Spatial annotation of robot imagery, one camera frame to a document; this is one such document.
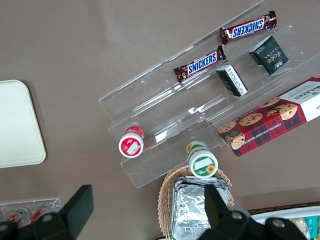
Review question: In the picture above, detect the red tartan cookie box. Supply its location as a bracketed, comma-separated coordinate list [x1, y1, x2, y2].
[216, 76, 320, 158]

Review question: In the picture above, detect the white rectangular snack tray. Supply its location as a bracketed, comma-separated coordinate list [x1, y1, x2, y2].
[247, 204, 320, 240]

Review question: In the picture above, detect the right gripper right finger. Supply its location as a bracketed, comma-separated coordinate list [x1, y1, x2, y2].
[199, 184, 308, 240]

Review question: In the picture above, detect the clear acrylic stepped shelf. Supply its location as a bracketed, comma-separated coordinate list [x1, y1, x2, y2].
[98, 0, 320, 190]

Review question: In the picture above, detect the red lid cup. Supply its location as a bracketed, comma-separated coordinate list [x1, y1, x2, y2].
[118, 126, 146, 159]

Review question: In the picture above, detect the teal snack pack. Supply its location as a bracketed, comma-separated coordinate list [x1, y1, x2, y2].
[303, 216, 320, 240]

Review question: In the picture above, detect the black box with white label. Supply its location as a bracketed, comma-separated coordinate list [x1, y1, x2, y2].
[215, 64, 249, 98]

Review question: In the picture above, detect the cream plastic tray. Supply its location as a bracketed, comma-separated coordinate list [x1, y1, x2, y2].
[0, 79, 47, 169]

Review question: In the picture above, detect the Snickers bar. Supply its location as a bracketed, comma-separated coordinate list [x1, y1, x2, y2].
[173, 45, 227, 83]
[219, 10, 278, 46]

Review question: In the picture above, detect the light oval wicker basket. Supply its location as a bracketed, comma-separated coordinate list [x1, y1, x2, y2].
[157, 163, 235, 240]

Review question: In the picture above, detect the stack of foil containers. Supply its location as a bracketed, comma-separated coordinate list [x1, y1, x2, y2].
[171, 175, 231, 240]

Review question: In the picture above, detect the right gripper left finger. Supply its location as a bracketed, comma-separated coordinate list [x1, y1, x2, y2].
[0, 184, 94, 240]

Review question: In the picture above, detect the clear acrylic bottle rack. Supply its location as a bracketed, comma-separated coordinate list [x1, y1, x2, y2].
[0, 197, 62, 226]

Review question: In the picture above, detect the black box with gold print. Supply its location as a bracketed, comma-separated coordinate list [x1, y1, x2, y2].
[249, 34, 290, 76]

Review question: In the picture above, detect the clear bag of puffed snacks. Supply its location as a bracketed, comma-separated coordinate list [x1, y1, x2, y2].
[287, 217, 311, 240]

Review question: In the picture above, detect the green lid cup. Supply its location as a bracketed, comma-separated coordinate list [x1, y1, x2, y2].
[185, 140, 219, 179]

